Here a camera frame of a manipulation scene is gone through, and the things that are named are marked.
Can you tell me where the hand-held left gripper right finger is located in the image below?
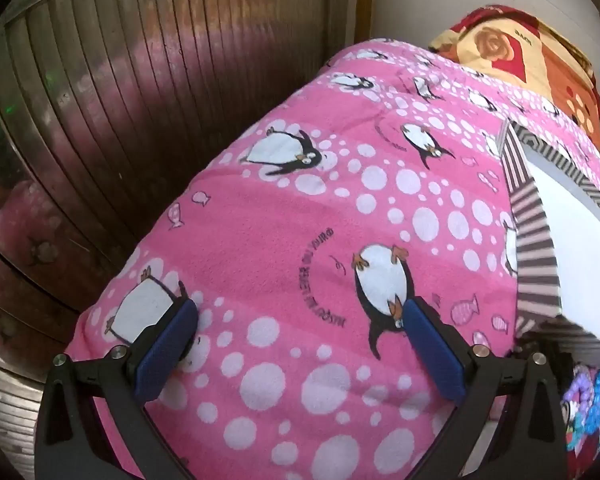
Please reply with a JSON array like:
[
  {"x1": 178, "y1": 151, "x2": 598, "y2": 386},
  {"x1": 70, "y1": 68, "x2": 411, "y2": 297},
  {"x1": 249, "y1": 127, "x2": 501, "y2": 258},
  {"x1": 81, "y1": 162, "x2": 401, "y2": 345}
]
[{"x1": 399, "y1": 297, "x2": 568, "y2": 480}]

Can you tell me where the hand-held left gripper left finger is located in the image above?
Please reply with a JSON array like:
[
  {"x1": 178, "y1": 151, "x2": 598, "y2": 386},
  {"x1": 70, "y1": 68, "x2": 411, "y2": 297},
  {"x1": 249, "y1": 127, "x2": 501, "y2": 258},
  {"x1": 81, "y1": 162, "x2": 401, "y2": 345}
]
[{"x1": 34, "y1": 297, "x2": 201, "y2": 480}]

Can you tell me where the chevron striped cardboard box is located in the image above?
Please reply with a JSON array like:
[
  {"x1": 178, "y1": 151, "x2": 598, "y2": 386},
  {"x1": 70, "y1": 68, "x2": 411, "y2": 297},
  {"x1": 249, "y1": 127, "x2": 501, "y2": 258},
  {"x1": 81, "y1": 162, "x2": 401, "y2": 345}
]
[{"x1": 497, "y1": 120, "x2": 600, "y2": 356}]

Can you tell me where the red satin bow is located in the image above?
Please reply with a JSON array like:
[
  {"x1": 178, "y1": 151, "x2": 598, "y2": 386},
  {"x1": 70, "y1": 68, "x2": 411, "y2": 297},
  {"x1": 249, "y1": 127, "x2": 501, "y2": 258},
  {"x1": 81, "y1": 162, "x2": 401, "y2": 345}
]
[{"x1": 567, "y1": 432, "x2": 600, "y2": 480}]

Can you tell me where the pink penguin print blanket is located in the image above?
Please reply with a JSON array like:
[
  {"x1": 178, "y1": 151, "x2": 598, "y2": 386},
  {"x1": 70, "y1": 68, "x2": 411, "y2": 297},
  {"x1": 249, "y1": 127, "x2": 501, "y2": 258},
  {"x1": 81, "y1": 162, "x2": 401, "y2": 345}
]
[{"x1": 62, "y1": 37, "x2": 600, "y2": 480}]

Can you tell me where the slatted wooden cabinet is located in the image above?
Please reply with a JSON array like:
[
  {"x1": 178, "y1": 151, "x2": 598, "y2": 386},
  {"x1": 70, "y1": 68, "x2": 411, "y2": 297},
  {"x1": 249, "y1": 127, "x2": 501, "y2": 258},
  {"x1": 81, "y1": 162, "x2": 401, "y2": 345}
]
[{"x1": 0, "y1": 0, "x2": 356, "y2": 480}]

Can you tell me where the red yellow floral pillow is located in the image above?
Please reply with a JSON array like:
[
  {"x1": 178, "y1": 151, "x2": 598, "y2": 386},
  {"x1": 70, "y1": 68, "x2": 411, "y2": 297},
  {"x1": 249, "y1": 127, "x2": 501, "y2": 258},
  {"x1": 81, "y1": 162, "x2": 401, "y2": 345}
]
[{"x1": 427, "y1": 4, "x2": 600, "y2": 161}]

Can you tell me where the purple bead bracelet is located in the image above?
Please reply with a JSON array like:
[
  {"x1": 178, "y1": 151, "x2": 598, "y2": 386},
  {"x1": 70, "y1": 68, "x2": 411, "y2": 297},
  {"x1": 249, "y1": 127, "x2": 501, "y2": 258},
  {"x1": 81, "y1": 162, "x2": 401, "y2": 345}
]
[{"x1": 562, "y1": 364, "x2": 597, "y2": 413}]

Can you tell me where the wooden door frame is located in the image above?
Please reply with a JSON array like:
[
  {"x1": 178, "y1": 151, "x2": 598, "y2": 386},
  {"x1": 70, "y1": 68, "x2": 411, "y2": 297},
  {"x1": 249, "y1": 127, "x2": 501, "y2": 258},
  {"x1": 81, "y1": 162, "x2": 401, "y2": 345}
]
[{"x1": 354, "y1": 0, "x2": 379, "y2": 45}]

